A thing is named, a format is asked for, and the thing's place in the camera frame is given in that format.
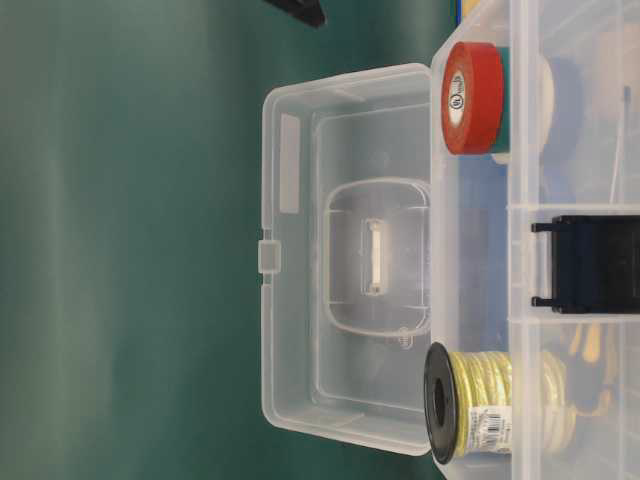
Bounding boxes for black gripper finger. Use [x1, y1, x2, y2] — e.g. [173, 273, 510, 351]
[265, 0, 326, 28]

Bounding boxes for translucent plastic tool box lid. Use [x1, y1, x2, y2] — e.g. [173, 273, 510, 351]
[258, 63, 432, 456]

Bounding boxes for translucent plastic tool box base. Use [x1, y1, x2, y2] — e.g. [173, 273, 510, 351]
[431, 1, 639, 479]

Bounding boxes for black plastic box latch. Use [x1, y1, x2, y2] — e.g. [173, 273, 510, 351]
[531, 215, 639, 314]

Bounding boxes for red electrical tape roll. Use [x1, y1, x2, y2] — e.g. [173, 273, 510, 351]
[441, 42, 506, 155]

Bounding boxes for white tape roll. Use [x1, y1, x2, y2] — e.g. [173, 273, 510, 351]
[489, 56, 583, 169]

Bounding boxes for green tape roll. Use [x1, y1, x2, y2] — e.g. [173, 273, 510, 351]
[494, 47, 510, 154]

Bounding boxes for white cable tie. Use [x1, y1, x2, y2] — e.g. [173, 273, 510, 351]
[609, 85, 631, 204]

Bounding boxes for yellow wire on black spool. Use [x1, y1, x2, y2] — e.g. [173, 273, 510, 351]
[422, 341, 581, 460]

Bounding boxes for yellow black tool handles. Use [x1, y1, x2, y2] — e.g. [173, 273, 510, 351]
[568, 323, 619, 417]

